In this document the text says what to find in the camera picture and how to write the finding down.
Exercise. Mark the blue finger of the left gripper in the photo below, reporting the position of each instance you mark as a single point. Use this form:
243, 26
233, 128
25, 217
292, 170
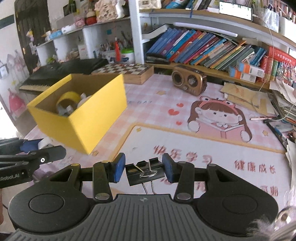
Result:
13, 146
38, 157

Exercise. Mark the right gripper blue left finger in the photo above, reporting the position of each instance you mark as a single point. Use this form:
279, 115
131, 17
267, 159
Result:
105, 173

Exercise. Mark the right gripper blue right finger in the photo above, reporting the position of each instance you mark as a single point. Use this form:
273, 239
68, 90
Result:
182, 173

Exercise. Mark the black binder clip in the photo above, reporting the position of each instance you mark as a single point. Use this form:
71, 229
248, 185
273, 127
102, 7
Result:
145, 172

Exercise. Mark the yellow tape roll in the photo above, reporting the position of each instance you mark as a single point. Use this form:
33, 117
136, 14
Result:
69, 98

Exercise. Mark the grey purple toy car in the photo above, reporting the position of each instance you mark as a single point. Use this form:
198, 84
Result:
65, 111

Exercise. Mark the pink pig plush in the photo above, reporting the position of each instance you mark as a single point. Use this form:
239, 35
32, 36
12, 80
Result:
84, 98

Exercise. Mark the yellow cardboard box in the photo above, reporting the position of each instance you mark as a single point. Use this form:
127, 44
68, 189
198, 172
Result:
85, 127

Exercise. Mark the pink checkered tablecloth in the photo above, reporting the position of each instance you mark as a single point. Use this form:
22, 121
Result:
202, 130

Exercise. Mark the black electronic keyboard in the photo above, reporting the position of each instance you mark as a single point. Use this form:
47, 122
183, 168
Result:
48, 75

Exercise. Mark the brown retro radio speaker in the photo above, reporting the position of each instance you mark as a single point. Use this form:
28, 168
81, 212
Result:
189, 79

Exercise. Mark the checkered chess board box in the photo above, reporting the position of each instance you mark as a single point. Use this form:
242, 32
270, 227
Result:
132, 73

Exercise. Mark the white green lidded jar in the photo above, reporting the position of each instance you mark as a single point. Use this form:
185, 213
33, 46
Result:
127, 56

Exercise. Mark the red bottle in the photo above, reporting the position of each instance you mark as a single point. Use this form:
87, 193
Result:
117, 51

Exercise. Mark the stack of papers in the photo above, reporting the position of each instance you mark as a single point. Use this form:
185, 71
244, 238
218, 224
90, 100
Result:
283, 101

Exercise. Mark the row of leaning books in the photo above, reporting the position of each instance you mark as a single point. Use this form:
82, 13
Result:
221, 53

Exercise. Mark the white bookshelf unit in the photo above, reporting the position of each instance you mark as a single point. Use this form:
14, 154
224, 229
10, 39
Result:
93, 36

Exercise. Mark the pink figure ornament plaque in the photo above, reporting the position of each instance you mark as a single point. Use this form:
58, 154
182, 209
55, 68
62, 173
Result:
108, 10

